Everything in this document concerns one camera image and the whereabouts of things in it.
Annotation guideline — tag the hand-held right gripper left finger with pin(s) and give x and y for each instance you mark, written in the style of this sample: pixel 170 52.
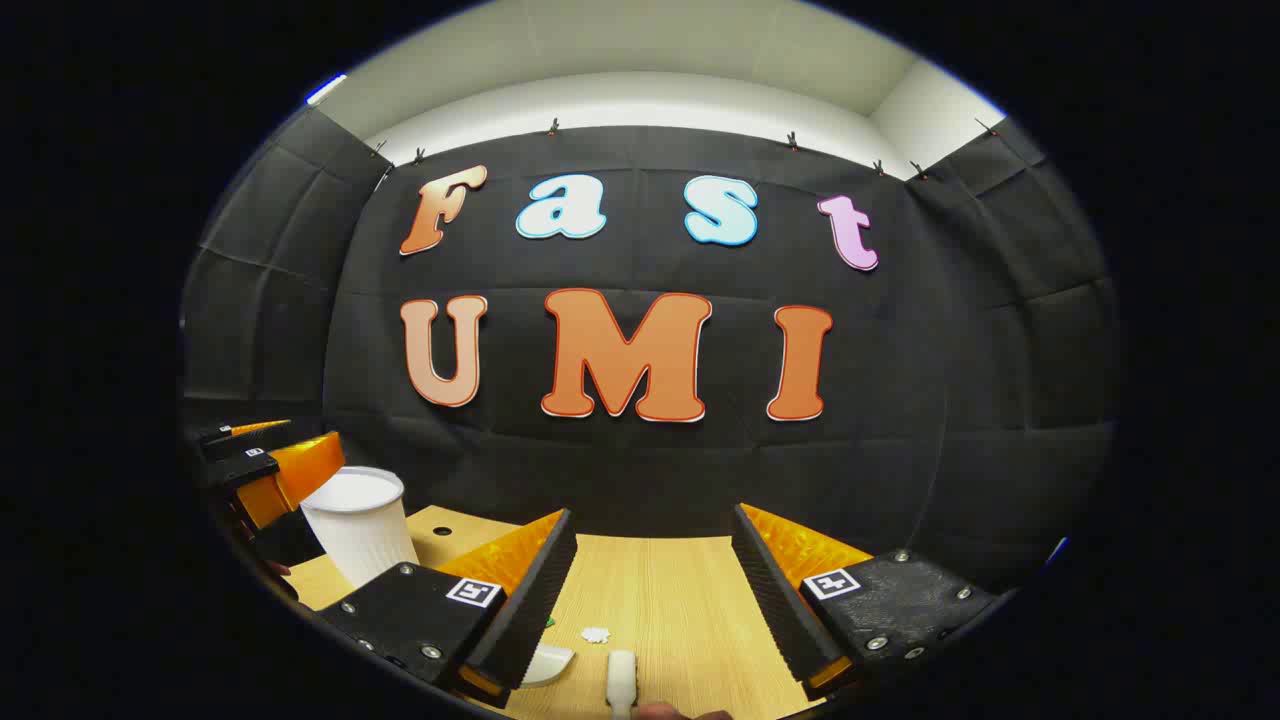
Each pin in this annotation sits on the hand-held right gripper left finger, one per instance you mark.
pixel 530 610

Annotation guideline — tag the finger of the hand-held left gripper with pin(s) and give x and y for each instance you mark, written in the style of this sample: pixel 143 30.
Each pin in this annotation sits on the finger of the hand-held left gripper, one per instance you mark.
pixel 235 468
pixel 225 432

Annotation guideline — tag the wooden desktop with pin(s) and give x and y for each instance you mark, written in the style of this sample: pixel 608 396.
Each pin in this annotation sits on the wooden desktop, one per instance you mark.
pixel 670 590

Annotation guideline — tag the small grey broom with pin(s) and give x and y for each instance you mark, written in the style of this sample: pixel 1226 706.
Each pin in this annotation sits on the small grey broom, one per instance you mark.
pixel 621 680

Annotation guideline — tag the white ceiling light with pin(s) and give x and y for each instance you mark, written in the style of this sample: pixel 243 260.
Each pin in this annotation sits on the white ceiling light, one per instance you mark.
pixel 326 89

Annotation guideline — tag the white ribbed garbage bin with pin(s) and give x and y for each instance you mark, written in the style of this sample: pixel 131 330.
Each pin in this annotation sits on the white ribbed garbage bin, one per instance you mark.
pixel 360 530

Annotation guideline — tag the white paper ball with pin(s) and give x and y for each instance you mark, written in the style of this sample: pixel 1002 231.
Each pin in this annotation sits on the white paper ball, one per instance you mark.
pixel 596 635

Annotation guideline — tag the grey plastic dustpan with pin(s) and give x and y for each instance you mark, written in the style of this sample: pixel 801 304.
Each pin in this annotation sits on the grey plastic dustpan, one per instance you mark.
pixel 548 662

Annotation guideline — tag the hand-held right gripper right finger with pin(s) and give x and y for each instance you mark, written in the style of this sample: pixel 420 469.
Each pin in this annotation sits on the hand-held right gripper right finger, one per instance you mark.
pixel 775 600

